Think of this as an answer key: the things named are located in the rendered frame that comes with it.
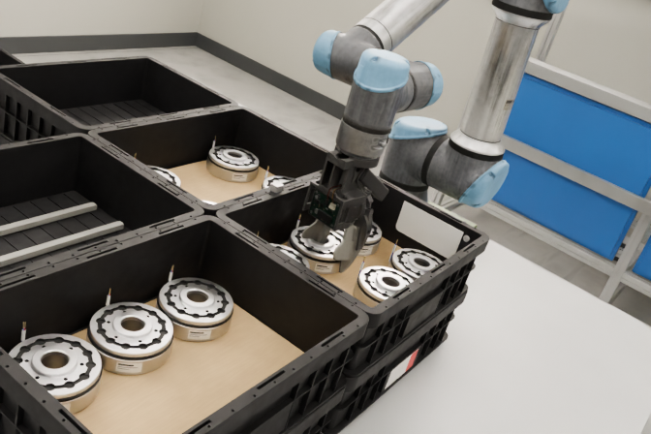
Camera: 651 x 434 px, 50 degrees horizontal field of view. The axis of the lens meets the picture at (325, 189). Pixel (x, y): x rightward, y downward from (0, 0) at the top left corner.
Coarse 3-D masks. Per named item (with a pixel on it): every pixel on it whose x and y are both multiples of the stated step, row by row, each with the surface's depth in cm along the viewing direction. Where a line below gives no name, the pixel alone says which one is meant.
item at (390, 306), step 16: (320, 176) 125; (272, 192) 114; (288, 192) 116; (400, 192) 129; (224, 208) 105; (240, 208) 107; (432, 208) 126; (464, 224) 123; (256, 240) 99; (480, 240) 119; (288, 256) 98; (464, 256) 112; (304, 272) 95; (432, 272) 105; (448, 272) 108; (336, 288) 94; (416, 288) 99; (384, 304) 93; (400, 304) 96; (384, 320) 93
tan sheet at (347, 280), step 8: (384, 240) 132; (384, 248) 129; (392, 248) 130; (400, 248) 130; (360, 256) 124; (368, 256) 125; (376, 256) 125; (384, 256) 126; (352, 264) 120; (360, 264) 121; (368, 264) 122; (376, 264) 123; (384, 264) 123; (336, 272) 117; (344, 272) 117; (352, 272) 118; (328, 280) 114; (336, 280) 114; (344, 280) 115; (352, 280) 116; (344, 288) 113; (352, 288) 114
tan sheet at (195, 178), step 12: (180, 168) 136; (192, 168) 138; (204, 168) 139; (180, 180) 132; (192, 180) 133; (204, 180) 134; (216, 180) 136; (252, 180) 140; (192, 192) 129; (204, 192) 130; (216, 192) 131; (228, 192) 133; (240, 192) 134
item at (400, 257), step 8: (408, 248) 124; (392, 256) 121; (400, 256) 121; (408, 256) 122; (424, 256) 123; (432, 256) 124; (400, 264) 118; (408, 264) 119; (408, 272) 116; (416, 272) 117; (424, 272) 118
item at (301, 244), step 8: (296, 232) 119; (296, 240) 116; (304, 240) 117; (336, 240) 120; (296, 248) 115; (304, 248) 115; (312, 248) 115; (312, 256) 114; (320, 256) 114; (328, 256) 114
